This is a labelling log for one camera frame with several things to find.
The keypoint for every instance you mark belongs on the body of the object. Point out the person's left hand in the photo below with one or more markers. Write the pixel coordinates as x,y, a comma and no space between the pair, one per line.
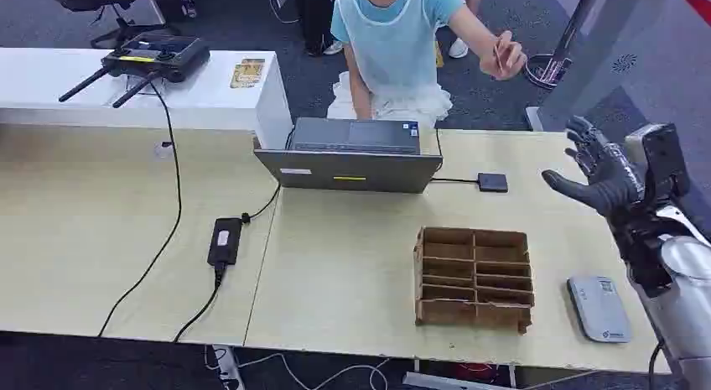
508,59

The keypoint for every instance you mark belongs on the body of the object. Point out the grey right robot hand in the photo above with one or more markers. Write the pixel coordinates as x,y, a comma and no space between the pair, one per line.
608,182

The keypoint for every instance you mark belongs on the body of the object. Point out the white shoe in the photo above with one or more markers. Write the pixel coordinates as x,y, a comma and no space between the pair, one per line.
458,47
333,47

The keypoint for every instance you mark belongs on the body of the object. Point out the black pole stand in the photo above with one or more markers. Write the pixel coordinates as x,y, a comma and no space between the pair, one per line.
566,37

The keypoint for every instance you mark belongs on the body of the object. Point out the small black square device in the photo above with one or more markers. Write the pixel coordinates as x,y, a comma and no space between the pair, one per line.
493,182

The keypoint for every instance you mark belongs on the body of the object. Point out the person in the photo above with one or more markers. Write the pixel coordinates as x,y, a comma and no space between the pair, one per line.
389,43

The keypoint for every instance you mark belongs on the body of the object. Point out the grey panel with fan logo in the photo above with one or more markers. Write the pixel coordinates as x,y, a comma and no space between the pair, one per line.
639,59

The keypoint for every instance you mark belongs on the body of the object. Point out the grey flat card reader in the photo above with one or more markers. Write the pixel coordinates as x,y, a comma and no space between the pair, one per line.
599,308

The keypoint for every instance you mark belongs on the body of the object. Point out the wooden slotted card box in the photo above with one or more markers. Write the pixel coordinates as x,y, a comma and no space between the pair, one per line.
472,276

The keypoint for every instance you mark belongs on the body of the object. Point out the grey laptop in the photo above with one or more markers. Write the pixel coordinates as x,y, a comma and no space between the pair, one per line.
350,173

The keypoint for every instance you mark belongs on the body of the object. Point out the yellow printed card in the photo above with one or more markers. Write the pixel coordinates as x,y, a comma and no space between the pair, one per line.
247,72

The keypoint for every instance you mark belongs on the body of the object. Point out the black power adapter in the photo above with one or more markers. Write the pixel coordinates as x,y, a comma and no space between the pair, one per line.
225,241

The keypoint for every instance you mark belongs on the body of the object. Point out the black remote controller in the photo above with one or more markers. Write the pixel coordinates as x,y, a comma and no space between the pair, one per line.
158,54

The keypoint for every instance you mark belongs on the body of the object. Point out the small clear desk clip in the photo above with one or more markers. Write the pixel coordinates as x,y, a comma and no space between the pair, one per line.
162,149

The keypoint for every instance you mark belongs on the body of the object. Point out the white power strip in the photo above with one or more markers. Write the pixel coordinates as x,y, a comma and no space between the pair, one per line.
228,368

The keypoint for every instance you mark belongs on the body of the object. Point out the white bench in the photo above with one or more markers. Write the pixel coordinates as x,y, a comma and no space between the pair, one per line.
55,82

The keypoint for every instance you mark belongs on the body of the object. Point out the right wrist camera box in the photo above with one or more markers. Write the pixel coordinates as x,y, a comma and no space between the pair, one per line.
661,159

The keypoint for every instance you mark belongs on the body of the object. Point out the white table frame bar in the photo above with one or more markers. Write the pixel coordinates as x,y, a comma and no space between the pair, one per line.
444,382

